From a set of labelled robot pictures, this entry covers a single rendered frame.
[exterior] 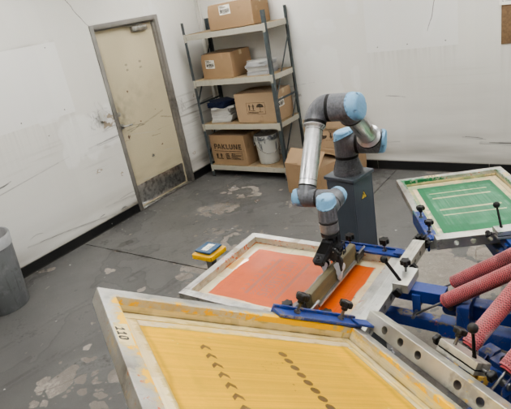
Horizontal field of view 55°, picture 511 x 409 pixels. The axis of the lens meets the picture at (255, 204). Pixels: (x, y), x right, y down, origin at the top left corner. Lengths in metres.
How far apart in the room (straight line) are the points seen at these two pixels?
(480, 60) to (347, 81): 1.43
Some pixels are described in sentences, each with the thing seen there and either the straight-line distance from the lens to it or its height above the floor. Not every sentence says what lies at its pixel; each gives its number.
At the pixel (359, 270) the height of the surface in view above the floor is 0.96.
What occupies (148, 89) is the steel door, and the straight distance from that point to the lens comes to 6.30.
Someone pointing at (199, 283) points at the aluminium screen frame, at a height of 0.98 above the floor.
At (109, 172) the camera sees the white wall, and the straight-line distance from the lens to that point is 5.80.
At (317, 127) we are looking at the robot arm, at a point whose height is 1.56.
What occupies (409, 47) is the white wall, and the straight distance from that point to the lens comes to 5.66.
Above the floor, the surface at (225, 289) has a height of 0.96.
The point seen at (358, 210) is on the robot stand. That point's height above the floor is 1.03.
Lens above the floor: 2.09
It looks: 22 degrees down
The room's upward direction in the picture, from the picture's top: 10 degrees counter-clockwise
